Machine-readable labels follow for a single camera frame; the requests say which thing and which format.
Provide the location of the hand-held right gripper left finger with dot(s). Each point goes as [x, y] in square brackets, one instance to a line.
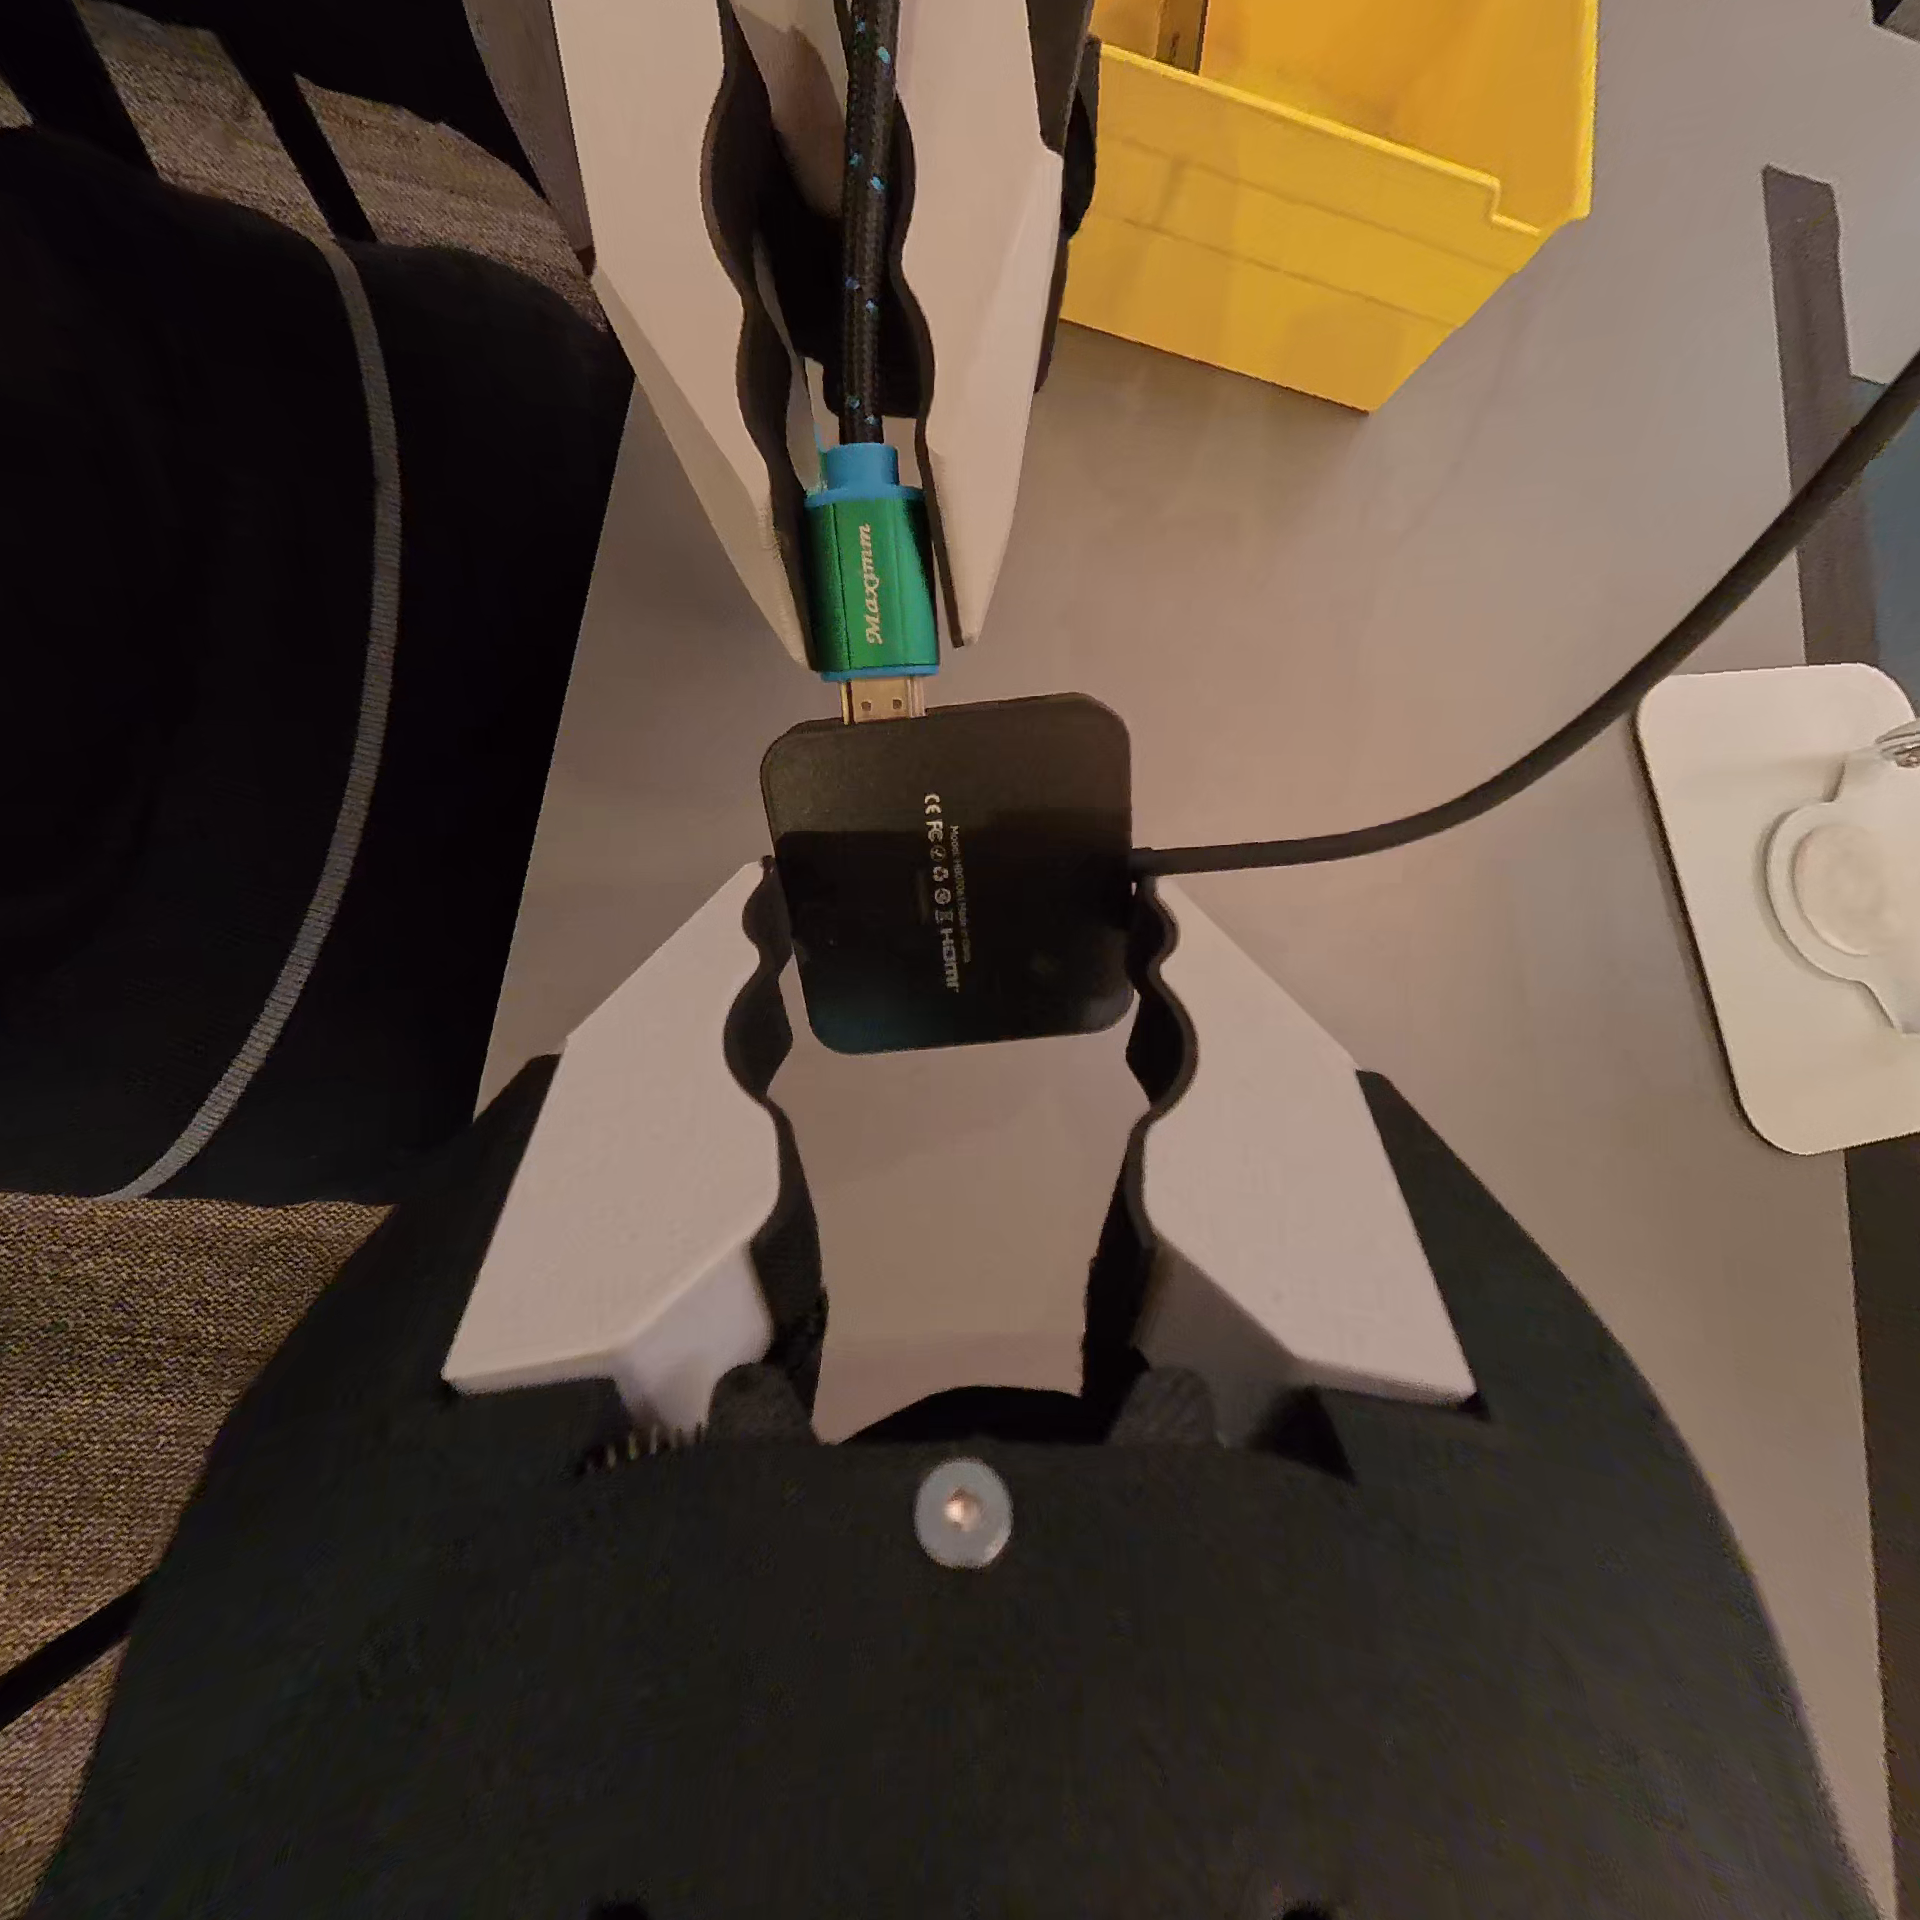
[629, 1202]

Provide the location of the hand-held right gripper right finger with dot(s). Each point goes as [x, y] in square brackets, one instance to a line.
[1290, 1215]

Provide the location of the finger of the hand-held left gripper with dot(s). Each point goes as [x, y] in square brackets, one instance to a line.
[984, 300]
[645, 226]

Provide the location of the yellow plastic bin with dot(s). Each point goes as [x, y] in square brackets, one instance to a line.
[1319, 226]

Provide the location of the white stand with wooden board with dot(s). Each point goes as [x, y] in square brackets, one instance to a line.
[1770, 901]

